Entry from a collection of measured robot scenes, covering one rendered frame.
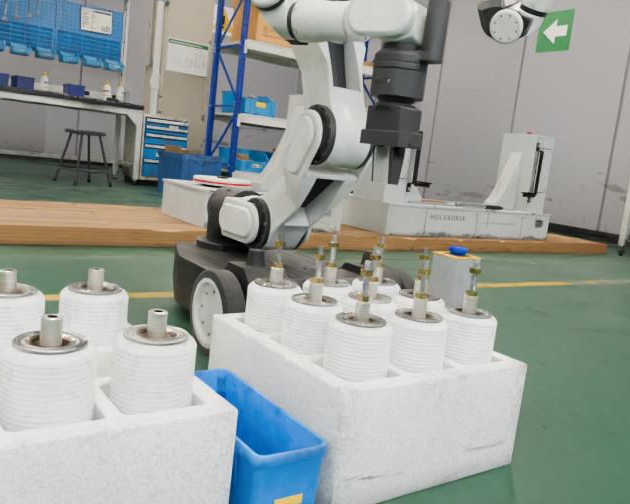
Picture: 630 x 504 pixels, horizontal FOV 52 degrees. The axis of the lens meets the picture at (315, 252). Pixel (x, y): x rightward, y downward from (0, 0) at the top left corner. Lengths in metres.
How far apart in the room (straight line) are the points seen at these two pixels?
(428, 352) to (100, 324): 0.48
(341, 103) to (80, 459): 1.06
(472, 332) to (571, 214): 5.81
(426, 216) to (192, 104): 4.18
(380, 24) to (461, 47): 7.06
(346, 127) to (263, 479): 0.91
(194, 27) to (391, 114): 6.60
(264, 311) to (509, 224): 3.51
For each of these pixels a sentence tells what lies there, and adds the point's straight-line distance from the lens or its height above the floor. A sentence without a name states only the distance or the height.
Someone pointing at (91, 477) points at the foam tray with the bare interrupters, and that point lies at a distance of 0.74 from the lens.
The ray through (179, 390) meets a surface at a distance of 0.77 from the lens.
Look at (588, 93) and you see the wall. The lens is 6.93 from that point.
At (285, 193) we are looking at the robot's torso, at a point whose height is 0.38.
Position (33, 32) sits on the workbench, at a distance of 6.92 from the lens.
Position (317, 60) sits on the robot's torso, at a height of 0.70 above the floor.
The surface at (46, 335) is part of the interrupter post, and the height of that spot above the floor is 0.26.
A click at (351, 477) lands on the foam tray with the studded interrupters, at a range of 0.93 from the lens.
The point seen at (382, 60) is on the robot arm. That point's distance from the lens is 1.07.
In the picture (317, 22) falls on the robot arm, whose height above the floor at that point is 0.70.
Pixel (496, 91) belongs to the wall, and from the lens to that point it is 7.62.
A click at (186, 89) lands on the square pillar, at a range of 7.51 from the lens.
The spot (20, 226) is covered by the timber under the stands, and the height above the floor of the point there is 0.07.
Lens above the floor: 0.48
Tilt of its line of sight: 8 degrees down
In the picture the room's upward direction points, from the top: 7 degrees clockwise
